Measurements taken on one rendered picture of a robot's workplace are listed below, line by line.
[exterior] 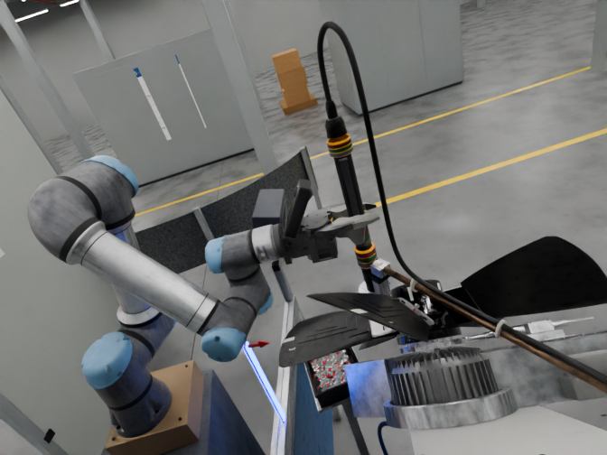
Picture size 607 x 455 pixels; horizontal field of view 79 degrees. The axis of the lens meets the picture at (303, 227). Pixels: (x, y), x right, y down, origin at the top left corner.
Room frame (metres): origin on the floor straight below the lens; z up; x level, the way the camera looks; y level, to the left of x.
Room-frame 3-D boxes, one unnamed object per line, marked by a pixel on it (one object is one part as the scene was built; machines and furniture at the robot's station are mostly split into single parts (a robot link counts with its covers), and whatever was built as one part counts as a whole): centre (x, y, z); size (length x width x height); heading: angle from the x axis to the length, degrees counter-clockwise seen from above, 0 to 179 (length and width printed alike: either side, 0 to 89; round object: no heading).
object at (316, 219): (0.66, 0.00, 1.46); 0.12 x 0.08 x 0.09; 80
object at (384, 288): (0.63, -0.11, 1.33); 0.09 x 0.07 x 0.10; 25
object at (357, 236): (0.61, -0.10, 1.46); 0.09 x 0.03 x 0.06; 70
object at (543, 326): (0.57, -0.45, 1.08); 0.07 x 0.04 x 0.06; 90
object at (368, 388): (0.62, -0.05, 0.98); 0.20 x 0.16 x 0.20; 170
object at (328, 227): (0.62, -0.05, 1.48); 0.09 x 0.05 x 0.02; 70
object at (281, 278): (1.22, 0.15, 0.96); 0.03 x 0.03 x 0.20; 80
